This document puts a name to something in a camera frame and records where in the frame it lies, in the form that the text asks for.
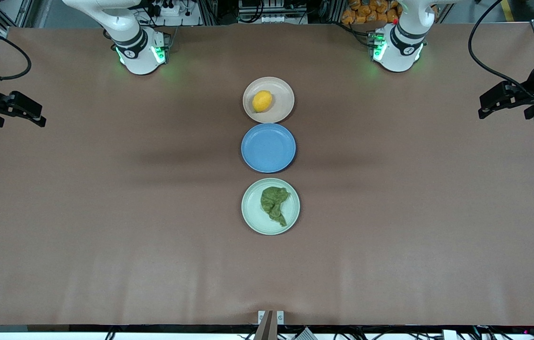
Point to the yellow lemon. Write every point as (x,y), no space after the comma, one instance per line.
(262,101)

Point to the green lettuce leaf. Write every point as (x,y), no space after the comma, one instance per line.
(274,203)

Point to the white power strip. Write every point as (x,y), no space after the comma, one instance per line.
(172,10)

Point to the beige round plate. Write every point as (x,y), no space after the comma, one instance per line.
(280,94)

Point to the blue round plate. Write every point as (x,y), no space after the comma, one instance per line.
(268,148)

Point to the small white box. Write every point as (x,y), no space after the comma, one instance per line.
(450,335)

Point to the pale green round plate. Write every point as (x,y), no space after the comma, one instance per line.
(253,212)

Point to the grey power adapter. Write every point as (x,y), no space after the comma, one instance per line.
(304,334)

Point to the white mount bracket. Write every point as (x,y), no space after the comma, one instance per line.
(280,317)

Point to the brown camera post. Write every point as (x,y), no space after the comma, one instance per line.
(264,328)

